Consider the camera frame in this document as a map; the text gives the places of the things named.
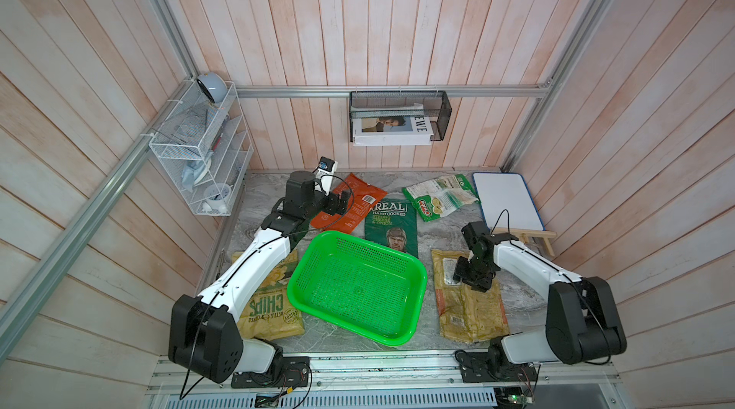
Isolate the tan brown chips bag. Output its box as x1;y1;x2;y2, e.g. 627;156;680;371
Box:
431;249;510;344

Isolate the red chips bag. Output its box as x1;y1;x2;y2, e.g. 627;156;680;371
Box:
311;173;388;234

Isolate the light green chips bag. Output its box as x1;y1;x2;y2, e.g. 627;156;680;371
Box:
402;173;480;222

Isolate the dark green Real chips bag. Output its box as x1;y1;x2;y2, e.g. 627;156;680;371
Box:
365;198;418;258

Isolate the yellow kettle chips bag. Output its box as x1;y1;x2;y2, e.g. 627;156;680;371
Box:
237;250;304;341

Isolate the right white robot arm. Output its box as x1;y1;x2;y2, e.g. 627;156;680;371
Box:
453;221;627;383

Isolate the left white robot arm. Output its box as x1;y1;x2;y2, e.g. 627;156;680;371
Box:
168;157;352;383

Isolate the green plastic basket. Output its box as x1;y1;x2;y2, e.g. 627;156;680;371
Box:
287;231;428;347

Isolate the small wooden easel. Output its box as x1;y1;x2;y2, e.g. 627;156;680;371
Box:
495;228;557;260

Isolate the white magazine book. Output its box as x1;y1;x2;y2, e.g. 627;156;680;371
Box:
350;104;434;147

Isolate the grey round speaker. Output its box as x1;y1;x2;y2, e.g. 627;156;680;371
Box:
196;73;228;106

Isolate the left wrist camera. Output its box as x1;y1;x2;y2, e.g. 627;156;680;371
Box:
314;156;338;195

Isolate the small whiteboard blue frame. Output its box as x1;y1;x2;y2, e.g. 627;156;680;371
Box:
472;172;546;231

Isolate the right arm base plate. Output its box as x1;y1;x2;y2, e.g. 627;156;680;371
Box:
454;349;539;384

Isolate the white wire wall shelf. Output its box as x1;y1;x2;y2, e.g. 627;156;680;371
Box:
149;81;255;217

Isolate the aluminium mounting rail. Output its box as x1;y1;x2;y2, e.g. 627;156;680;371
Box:
142;350;621;399

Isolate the black mesh wall basket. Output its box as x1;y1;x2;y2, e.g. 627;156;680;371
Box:
350;90;453;147

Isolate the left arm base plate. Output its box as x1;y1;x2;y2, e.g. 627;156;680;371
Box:
231;355;311;389

